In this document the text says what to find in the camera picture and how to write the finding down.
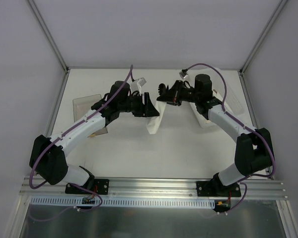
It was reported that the white paper napkin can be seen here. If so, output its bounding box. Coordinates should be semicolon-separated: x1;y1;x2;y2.
146;101;166;134

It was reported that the black metal spoon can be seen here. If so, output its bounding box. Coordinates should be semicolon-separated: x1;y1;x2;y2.
158;83;169;95

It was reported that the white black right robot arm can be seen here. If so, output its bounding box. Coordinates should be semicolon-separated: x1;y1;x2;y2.
157;74;275;196

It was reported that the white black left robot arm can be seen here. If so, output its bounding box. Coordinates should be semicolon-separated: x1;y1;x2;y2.
29;81;159;193

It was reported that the rolled napkin in basket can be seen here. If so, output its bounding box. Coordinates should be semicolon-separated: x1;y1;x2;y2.
212;89;234;113

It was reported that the white perforated plastic basket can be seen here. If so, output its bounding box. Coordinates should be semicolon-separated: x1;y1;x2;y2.
187;68;250;123

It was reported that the clear acrylic tray box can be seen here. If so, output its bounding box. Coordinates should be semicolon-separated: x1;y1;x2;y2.
73;94;102;123

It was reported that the left green circuit board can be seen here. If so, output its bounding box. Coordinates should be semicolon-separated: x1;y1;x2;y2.
81;196;95;204

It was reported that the green circuit board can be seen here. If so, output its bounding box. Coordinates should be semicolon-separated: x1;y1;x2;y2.
216;201;231;207
81;196;95;204

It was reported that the right green circuit board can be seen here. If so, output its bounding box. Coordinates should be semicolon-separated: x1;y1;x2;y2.
216;201;231;207

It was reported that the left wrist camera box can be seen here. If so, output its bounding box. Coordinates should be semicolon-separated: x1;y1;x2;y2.
130;77;146;94

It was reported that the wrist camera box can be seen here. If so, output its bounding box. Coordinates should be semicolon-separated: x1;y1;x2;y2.
179;69;189;81
130;77;146;94

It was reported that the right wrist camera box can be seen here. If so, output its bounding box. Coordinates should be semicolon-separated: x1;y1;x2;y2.
179;69;189;81

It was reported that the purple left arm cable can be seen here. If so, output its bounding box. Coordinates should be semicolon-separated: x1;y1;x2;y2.
27;64;134;221

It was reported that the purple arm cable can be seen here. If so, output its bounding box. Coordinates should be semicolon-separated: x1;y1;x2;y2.
27;64;134;221
180;63;275;215

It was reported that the left aluminium frame post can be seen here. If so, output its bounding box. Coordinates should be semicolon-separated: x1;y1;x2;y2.
26;0;69;73

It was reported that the aluminium frame post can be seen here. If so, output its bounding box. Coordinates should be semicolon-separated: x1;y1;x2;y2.
26;0;69;73
239;0;289;76

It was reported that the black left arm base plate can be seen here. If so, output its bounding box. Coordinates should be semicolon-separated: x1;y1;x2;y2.
65;178;110;195

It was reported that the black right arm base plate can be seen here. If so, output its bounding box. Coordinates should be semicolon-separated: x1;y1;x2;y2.
196;180;241;197

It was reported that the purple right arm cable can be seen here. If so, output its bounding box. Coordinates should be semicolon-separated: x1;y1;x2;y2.
180;63;275;215

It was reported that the aluminium front rail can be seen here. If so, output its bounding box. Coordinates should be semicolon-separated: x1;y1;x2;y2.
19;177;289;200

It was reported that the right aluminium frame post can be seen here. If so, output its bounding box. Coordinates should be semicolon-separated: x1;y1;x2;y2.
239;0;289;76

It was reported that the white slotted cable duct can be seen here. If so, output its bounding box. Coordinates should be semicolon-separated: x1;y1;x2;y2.
30;196;215;209

